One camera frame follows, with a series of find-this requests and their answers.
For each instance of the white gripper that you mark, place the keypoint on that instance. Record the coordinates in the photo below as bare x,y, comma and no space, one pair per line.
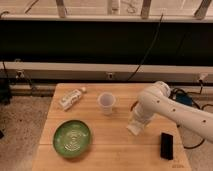
139,121

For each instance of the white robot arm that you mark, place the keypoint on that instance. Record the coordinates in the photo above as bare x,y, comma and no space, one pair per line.
155,99

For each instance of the white ceramic cup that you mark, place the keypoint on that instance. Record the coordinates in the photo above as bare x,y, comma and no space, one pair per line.
106,102

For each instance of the brown sausage toy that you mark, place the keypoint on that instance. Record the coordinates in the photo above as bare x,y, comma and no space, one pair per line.
133,105

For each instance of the black rectangular block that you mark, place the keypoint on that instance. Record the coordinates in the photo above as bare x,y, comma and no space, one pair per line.
166,150

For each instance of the blue box on floor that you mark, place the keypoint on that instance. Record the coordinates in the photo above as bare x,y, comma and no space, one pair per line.
184,99

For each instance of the green patterned plate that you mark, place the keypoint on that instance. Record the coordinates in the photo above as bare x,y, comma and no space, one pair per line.
72,138

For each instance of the white tube bottle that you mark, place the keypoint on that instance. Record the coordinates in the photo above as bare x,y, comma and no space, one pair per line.
68,100

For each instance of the wall outlet plate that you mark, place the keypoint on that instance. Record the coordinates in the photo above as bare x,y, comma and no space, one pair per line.
110,76

